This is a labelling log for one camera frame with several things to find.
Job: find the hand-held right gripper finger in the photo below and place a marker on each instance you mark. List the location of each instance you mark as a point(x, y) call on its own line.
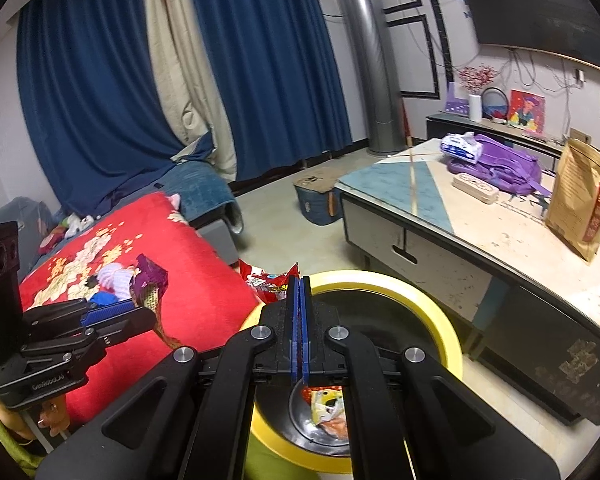
point(305, 340)
point(294, 340)

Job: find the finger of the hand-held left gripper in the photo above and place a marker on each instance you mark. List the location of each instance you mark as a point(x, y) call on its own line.
point(110, 312)
point(125, 325)

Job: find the blue cloth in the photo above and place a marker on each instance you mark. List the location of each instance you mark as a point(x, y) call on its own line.
point(105, 299)

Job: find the maroon snack wrapper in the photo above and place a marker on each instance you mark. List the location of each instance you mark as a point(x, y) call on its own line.
point(147, 280)

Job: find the red snack packet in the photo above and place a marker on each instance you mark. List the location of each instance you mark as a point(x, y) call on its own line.
point(267, 287)

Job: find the yellow trash bin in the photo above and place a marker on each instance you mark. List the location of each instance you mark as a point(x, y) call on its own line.
point(380, 285)

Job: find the red plastic bag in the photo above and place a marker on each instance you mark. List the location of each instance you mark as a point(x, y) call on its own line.
point(337, 431)

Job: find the person's left hand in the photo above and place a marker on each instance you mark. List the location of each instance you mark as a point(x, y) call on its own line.
point(55, 412)

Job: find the black snack wrapper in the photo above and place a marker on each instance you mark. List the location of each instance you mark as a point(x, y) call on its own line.
point(92, 282)

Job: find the white foam fruit net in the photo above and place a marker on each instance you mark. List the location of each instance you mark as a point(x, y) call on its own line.
point(115, 277)

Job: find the red plush toy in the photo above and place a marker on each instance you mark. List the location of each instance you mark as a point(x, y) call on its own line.
point(51, 244)

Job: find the red floral blanket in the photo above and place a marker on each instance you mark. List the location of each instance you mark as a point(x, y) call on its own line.
point(190, 260)

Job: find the white plush toy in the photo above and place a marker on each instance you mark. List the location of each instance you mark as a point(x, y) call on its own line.
point(80, 225)

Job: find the green plush toy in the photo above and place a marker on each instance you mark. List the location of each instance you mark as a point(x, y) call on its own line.
point(62, 218)

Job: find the grey headboard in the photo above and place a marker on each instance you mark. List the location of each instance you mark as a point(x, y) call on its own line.
point(30, 215)

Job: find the white fluffy toy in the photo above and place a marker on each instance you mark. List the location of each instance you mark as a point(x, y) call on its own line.
point(174, 201)

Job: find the blue storage box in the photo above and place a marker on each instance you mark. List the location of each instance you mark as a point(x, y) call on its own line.
point(317, 205)

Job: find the white and blue coffee table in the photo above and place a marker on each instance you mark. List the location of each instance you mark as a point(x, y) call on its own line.
point(380, 180)

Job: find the white power strip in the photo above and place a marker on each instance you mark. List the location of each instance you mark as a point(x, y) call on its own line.
point(475, 187)

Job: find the blue curtain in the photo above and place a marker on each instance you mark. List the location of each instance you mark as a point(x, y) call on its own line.
point(90, 85)
point(270, 60)

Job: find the white tissue pack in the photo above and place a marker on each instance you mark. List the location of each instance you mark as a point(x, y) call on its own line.
point(460, 147)

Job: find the black television cabinet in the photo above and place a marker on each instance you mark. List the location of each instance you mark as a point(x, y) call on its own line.
point(440, 125)

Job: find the beige curtain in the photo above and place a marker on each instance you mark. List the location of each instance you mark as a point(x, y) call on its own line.
point(180, 60)

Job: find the purple backpack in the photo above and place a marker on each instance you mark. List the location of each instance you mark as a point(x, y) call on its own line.
point(510, 165)

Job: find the purple box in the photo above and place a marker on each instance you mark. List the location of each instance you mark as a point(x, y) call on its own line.
point(456, 102)

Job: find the white vase with red flowers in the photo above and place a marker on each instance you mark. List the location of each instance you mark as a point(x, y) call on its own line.
point(475, 107)

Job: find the silver tower air conditioner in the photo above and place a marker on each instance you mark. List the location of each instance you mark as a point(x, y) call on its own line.
point(375, 60)

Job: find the round ornament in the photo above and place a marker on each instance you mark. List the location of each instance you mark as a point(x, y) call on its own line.
point(495, 110)

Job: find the brown paper bag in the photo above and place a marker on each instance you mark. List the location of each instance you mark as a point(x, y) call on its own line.
point(577, 195)

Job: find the colourful painting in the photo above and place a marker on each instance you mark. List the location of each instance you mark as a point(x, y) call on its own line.
point(526, 110)

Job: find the black television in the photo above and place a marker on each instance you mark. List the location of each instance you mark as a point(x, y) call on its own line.
point(530, 5)

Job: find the wall outlet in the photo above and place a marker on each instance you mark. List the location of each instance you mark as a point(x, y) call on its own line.
point(580, 76)

